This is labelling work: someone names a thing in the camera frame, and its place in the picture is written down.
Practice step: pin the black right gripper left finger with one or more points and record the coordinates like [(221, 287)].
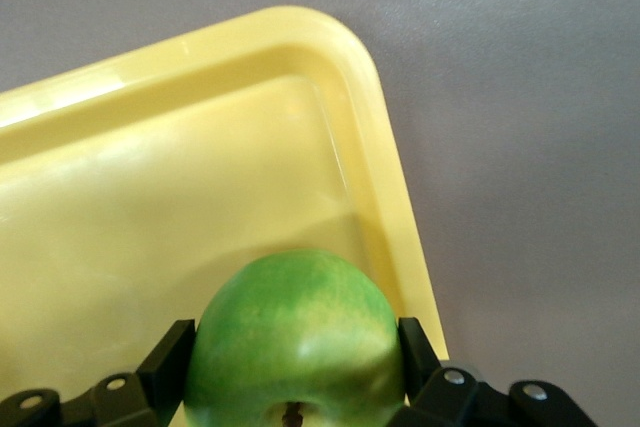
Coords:
[(115, 402)]

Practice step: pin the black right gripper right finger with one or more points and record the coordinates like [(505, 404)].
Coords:
[(470, 402)]

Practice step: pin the green apple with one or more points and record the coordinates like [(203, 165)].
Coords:
[(295, 337)]

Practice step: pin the yellow plastic tray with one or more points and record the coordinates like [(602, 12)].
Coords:
[(150, 197)]

